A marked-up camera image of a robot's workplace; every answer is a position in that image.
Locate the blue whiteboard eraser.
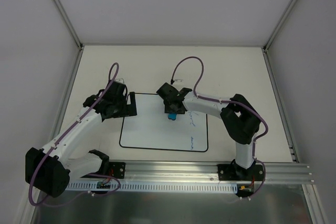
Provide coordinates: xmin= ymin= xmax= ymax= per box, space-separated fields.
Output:
xmin=167 ymin=113 xmax=177 ymax=121

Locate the white whiteboard black rim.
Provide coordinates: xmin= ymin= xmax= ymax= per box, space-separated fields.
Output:
xmin=119 ymin=93 xmax=208 ymax=153

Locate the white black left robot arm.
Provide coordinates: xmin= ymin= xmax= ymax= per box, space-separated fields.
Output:
xmin=25 ymin=92 xmax=137 ymax=198

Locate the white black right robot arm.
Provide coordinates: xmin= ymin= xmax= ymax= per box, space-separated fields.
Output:
xmin=163 ymin=92 xmax=261 ymax=180

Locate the shiny metal front panel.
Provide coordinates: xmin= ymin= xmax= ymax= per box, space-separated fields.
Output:
xmin=32 ymin=186 xmax=312 ymax=223

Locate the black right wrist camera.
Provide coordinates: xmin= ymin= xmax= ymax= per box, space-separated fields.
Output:
xmin=156 ymin=82 xmax=184 ymax=101

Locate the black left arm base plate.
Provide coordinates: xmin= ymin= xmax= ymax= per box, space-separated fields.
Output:
xmin=108 ymin=162 xmax=126 ymax=179

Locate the aluminium left corner post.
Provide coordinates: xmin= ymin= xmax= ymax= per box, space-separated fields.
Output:
xmin=52 ymin=0 xmax=83 ymax=50

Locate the aluminium corner post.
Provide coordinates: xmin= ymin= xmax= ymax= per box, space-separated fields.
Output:
xmin=52 ymin=0 xmax=83 ymax=50
xmin=263 ymin=0 xmax=299 ymax=52

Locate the aluminium front rail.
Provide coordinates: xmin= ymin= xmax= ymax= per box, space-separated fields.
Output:
xmin=121 ymin=161 xmax=315 ymax=185

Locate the white slotted cable duct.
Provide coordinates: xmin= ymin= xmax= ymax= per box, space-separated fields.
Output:
xmin=66 ymin=180 xmax=238 ymax=194

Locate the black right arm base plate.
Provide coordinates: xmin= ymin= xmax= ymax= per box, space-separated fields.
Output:
xmin=217 ymin=163 xmax=265 ymax=182

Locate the aluminium right corner post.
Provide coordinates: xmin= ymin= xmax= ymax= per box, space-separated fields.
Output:
xmin=263 ymin=0 xmax=299 ymax=52

